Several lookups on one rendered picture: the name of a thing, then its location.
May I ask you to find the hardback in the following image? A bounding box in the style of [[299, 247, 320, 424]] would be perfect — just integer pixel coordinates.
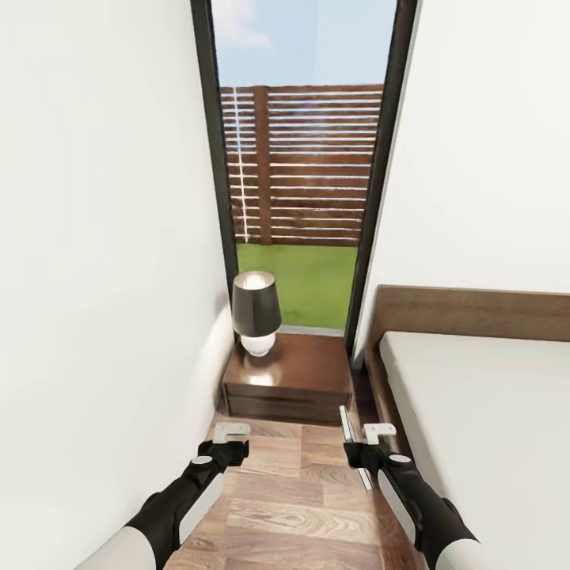
[[338, 406, 373, 490]]

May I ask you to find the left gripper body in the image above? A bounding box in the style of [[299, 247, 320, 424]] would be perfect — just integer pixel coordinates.
[[199, 441, 243, 467]]

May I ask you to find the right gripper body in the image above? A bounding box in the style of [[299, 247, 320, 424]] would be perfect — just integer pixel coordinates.
[[347, 441, 390, 474]]

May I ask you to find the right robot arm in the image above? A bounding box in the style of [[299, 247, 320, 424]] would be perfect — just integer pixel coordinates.
[[344, 424, 504, 570]]

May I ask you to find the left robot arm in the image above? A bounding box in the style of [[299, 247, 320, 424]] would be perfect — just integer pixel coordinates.
[[74, 422, 250, 570]]

